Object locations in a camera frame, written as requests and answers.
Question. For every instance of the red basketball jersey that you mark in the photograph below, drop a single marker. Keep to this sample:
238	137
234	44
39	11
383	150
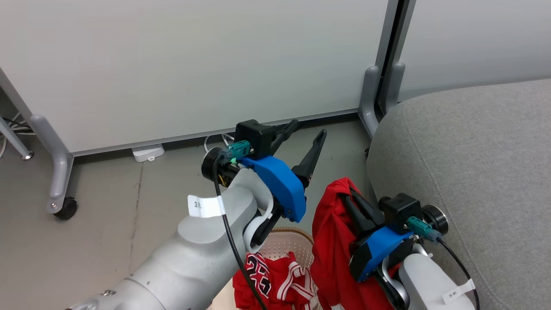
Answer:
284	284

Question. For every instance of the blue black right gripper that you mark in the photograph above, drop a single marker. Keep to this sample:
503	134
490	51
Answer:
379	249

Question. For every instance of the small white floor box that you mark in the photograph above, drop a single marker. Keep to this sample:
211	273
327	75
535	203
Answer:
147	153

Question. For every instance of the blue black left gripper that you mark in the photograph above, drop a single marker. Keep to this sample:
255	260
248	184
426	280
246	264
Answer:
280	185

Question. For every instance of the red shorts with white stripe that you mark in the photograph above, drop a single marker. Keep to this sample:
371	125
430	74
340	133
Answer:
331	241

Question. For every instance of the cream plastic laundry basket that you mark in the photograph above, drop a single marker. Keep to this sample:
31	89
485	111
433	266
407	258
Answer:
280	245

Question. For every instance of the grey fabric sofa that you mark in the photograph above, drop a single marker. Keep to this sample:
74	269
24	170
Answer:
482	172

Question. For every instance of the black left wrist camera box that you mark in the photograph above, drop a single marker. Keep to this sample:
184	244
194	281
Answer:
254	135

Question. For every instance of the wide white partition panel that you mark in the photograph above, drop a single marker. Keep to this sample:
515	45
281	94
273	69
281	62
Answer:
193	64

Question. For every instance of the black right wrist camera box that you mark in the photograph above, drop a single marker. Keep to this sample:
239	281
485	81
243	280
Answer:
398	209

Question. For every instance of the narrow white partition panel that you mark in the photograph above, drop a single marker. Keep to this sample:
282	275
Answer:
473	43

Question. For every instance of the black caster wheel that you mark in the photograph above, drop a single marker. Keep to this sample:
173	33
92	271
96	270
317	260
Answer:
66	209

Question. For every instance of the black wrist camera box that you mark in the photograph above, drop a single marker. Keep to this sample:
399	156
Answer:
398	209
254	135

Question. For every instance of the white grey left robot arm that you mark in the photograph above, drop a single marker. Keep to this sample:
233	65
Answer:
193	258

